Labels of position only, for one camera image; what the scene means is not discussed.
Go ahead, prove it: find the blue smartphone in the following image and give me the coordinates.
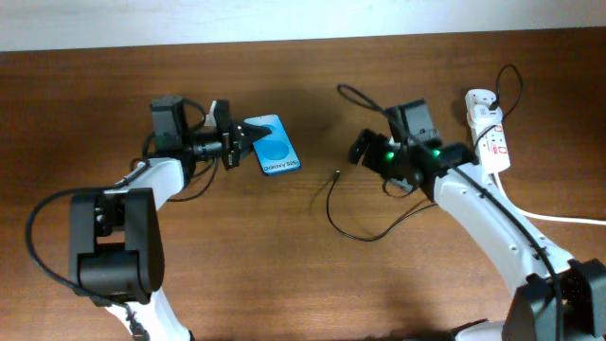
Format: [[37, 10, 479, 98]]
[[244, 115, 301, 176]]

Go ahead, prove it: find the black USB charging cable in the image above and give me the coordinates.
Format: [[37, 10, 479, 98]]
[[325, 63, 525, 242]]

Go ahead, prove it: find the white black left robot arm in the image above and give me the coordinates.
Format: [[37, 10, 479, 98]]
[[68, 96, 271, 340]]

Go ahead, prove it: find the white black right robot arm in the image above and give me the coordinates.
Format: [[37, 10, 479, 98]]
[[348, 100, 605, 340]]

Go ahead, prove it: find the white USB charger plug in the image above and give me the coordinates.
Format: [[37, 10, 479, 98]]
[[467, 104, 503, 130]]

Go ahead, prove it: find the white power strip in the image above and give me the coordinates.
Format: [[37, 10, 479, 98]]
[[465, 89, 510, 173]]

